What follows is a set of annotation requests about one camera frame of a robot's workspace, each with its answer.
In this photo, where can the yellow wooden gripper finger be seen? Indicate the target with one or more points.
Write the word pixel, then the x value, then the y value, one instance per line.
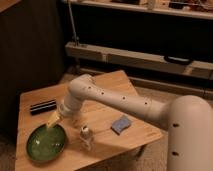
pixel 53 120

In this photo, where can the green ceramic bowl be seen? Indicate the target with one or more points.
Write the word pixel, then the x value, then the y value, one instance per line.
pixel 45 144

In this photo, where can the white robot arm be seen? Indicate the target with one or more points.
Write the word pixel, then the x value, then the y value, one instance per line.
pixel 188 120

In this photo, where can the black striped box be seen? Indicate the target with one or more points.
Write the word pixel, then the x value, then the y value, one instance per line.
pixel 43 107

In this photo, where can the small white patterned bottle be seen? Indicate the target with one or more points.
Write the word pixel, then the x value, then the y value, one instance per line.
pixel 86 135

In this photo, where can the blue sponge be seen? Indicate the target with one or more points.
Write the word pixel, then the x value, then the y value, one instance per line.
pixel 121 124

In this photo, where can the long wooden shelf beam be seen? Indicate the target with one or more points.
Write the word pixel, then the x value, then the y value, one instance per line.
pixel 137 59

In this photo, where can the metal vertical pole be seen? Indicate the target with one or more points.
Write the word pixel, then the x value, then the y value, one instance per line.
pixel 75 37

